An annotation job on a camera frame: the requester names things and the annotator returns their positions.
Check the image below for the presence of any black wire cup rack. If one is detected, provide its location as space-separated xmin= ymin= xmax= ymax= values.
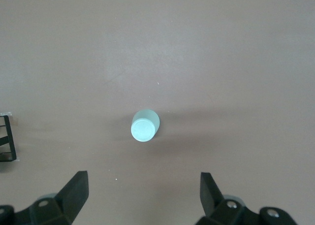
xmin=0 ymin=112 xmax=18 ymax=163

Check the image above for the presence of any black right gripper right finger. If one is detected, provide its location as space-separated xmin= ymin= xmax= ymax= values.
xmin=196 ymin=172 xmax=261 ymax=225

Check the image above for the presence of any light green cup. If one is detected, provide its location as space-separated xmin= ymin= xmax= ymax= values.
xmin=130 ymin=108 xmax=161 ymax=142

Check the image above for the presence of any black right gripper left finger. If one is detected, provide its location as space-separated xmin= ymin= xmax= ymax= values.
xmin=14 ymin=170 xmax=89 ymax=225

